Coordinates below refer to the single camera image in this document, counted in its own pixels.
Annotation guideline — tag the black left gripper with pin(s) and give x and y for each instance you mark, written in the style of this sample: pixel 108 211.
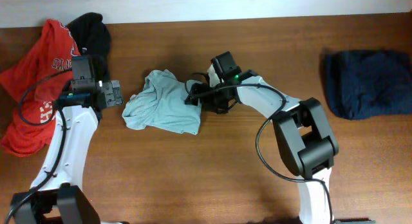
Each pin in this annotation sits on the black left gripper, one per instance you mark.
pixel 114 92

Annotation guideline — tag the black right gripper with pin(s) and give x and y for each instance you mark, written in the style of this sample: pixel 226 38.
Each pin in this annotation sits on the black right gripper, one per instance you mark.
pixel 205 97

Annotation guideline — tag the light grey-blue t-shirt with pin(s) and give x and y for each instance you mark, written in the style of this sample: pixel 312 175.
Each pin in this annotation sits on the light grey-blue t-shirt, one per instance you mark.
pixel 161 104

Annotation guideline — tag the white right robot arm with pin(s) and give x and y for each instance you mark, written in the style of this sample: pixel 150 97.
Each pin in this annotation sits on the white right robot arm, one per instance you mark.
pixel 305 140

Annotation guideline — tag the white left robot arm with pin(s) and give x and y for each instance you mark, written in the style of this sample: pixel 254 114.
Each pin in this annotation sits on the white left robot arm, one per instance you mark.
pixel 56 195

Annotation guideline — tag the black garment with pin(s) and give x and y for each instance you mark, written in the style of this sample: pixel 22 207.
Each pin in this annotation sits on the black garment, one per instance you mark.
pixel 93 38

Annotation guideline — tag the red printed t-shirt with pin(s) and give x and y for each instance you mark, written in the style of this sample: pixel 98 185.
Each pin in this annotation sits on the red printed t-shirt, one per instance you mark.
pixel 37 80

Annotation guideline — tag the folded dark navy garment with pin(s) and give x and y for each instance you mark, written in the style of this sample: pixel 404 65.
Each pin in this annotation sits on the folded dark navy garment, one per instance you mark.
pixel 366 83

